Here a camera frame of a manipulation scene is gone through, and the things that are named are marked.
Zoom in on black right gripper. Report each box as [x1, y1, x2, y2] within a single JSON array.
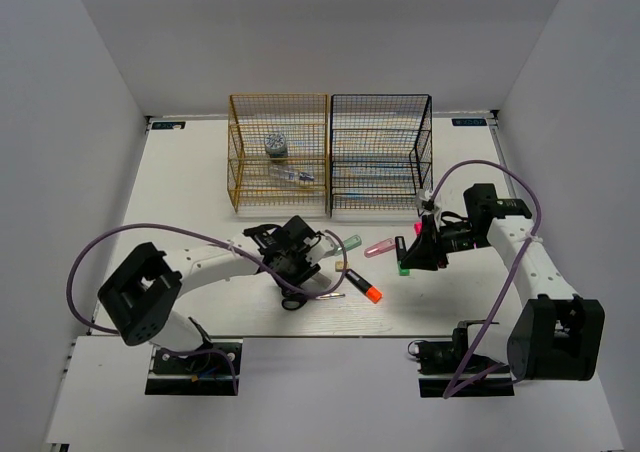
[[400, 213, 491, 271]]

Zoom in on pink correction tape dispenser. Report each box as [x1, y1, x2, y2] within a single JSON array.
[[364, 238, 396, 258]]

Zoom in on black handled scissors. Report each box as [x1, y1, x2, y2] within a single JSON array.
[[281, 292, 346, 311]]

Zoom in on round blue white tape tin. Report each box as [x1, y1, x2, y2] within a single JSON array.
[[264, 132, 288, 159]]

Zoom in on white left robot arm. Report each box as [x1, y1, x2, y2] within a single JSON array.
[[98, 216, 335, 371]]

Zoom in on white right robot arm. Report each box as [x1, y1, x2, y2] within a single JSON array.
[[400, 183, 605, 381]]

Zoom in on green black highlighter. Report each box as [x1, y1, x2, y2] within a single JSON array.
[[394, 236, 410, 276]]

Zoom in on grey white eraser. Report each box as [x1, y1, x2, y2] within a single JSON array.
[[313, 273, 332, 289]]

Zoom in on small beige eraser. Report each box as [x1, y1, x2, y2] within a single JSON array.
[[334, 260, 349, 272]]

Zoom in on orange black highlighter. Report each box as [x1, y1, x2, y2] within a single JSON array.
[[345, 269, 383, 304]]

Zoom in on green correction tape dispenser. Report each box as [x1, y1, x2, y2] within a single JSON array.
[[342, 234, 362, 251]]

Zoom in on left blue table label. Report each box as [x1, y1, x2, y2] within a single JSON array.
[[150, 121, 186, 130]]

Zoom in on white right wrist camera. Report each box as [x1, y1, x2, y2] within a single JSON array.
[[415, 189, 442, 228]]

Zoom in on gold wire mesh basket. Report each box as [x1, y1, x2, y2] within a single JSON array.
[[227, 93, 329, 217]]

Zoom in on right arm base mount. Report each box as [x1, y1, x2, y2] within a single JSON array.
[[407, 340, 515, 399]]

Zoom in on black wire mesh basket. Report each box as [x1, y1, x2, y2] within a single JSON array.
[[328, 93, 433, 216]]

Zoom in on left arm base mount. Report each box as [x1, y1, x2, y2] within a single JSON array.
[[145, 340, 243, 397]]

